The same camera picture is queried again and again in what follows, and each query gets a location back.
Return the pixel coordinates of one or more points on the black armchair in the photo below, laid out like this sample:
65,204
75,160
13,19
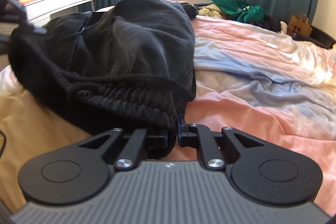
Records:
317,37

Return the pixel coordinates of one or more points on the beige yellow garment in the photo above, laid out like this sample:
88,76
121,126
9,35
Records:
211,11

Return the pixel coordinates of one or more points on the pink blue bed blanket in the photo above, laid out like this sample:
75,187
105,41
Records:
259,82

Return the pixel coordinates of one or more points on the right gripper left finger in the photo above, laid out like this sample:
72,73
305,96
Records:
79,172

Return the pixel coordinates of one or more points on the brown paper bag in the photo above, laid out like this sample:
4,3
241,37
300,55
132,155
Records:
299,24

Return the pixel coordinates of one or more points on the green garment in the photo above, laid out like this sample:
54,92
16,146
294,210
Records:
240,11

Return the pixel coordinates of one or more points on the black hooded jacket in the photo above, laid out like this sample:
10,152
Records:
130,67

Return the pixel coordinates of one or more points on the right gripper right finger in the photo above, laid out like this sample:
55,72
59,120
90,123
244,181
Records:
260,170

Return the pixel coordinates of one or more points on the white desk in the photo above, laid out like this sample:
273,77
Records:
39,12

